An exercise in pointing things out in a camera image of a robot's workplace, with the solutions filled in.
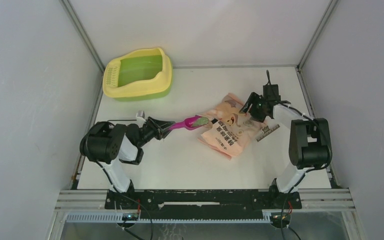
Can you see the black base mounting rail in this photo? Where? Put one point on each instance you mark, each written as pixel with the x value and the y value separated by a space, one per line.
pixel 218 203

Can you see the pink cat litter bag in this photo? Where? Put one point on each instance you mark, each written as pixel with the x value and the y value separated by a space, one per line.
pixel 230 131

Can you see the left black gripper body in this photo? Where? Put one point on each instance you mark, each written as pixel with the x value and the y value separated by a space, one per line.
pixel 150 131

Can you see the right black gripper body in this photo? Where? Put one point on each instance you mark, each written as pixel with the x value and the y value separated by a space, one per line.
pixel 264 115

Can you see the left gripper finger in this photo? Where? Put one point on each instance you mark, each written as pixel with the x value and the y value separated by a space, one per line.
pixel 163 133
pixel 162 123

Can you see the magenta plastic scoop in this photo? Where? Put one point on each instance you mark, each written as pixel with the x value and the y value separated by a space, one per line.
pixel 191 123

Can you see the white slotted cable duct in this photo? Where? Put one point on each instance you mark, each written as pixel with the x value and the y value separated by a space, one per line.
pixel 264 217

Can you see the white bag sealing clip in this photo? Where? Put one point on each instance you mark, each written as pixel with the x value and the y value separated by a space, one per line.
pixel 266 131

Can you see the yellow green litter box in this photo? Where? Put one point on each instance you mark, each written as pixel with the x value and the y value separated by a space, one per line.
pixel 142 74

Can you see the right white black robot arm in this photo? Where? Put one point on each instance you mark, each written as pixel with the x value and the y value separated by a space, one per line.
pixel 309 146

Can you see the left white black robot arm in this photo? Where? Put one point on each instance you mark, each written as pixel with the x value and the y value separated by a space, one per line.
pixel 110 145

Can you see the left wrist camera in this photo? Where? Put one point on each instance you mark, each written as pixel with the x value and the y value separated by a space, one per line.
pixel 140 116

